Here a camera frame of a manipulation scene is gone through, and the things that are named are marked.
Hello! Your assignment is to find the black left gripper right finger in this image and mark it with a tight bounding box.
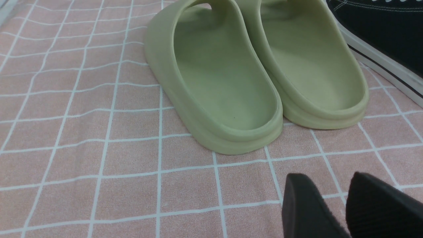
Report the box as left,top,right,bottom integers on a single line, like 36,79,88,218
346,172,423,238

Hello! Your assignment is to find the green right slide slipper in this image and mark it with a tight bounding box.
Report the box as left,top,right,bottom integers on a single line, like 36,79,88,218
237,0,369,130

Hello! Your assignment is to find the black left canvas sneaker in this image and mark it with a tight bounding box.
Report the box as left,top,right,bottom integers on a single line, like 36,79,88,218
326,0,423,106

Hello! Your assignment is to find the green slide slipper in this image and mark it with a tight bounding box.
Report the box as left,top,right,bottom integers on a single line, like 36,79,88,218
237,0,369,130
144,0,284,155

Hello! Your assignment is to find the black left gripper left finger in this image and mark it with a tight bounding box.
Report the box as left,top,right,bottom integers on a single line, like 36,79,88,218
282,173,350,238

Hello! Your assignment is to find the green left slide slipper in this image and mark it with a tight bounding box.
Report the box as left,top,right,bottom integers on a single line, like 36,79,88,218
144,0,284,155

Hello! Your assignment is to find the pink checkered tablecloth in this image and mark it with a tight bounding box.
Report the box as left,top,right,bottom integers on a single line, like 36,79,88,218
0,0,422,238

